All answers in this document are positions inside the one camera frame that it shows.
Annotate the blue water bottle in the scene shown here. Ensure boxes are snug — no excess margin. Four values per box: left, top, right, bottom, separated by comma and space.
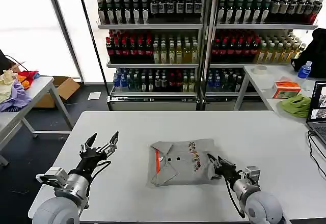
297, 61, 313, 80

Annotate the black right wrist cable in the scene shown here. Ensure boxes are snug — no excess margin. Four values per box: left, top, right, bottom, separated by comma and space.
223, 178, 247, 219

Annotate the thin black slanted pole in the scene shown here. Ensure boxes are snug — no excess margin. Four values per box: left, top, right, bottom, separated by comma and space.
75, 0, 111, 102

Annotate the pale yellow cloth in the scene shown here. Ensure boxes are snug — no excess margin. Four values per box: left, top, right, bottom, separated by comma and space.
0, 70, 19, 103

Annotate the black laptop cable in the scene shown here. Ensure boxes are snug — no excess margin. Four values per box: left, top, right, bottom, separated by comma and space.
307, 129, 326, 179

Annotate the grey side table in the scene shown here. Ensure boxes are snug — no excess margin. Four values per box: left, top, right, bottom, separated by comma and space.
0, 76, 75, 169

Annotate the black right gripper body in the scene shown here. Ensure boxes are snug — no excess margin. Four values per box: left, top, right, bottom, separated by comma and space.
215, 160, 244, 184

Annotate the purple cloth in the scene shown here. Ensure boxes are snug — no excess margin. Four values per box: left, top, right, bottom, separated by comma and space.
0, 79, 33, 113

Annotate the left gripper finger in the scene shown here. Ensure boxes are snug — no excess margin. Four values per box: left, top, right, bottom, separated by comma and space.
96, 131, 119, 156
80, 132, 97, 154

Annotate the red orange cloth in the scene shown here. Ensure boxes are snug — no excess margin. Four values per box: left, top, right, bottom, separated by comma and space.
17, 70, 41, 90

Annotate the green cloth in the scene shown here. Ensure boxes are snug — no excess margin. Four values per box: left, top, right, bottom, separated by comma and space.
278, 94, 312, 119

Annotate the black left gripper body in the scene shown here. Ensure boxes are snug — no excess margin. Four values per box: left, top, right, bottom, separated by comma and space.
75, 149, 107, 178

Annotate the metal shelf rack with bottles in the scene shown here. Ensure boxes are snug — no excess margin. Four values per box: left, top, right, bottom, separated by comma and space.
96, 0, 207, 111
203, 0, 323, 111

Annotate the grey printed shirt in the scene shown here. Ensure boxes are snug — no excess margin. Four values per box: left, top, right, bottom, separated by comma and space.
147, 138, 218, 188

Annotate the brown cardboard box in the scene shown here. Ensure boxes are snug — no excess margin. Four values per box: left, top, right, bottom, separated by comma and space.
34, 76, 81, 108

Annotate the orange tissue box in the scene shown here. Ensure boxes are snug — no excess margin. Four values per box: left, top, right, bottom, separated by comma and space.
271, 81, 302, 99

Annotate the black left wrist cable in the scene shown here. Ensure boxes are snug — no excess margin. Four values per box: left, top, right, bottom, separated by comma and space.
85, 159, 112, 209

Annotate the dark bag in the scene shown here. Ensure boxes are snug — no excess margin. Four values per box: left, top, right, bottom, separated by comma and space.
0, 49, 15, 72

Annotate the white side table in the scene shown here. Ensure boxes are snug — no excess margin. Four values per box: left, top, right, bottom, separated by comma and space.
233, 65, 326, 126

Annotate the grey laptop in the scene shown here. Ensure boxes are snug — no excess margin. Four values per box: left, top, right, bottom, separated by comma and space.
305, 80, 326, 146

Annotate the white tape roll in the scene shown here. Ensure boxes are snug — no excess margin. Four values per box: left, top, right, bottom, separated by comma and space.
250, 65, 268, 75

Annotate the black backpack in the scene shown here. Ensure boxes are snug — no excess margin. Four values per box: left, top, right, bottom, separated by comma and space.
290, 27, 326, 79

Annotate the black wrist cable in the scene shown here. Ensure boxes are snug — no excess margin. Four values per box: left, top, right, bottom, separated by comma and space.
85, 159, 112, 209
223, 178, 247, 219

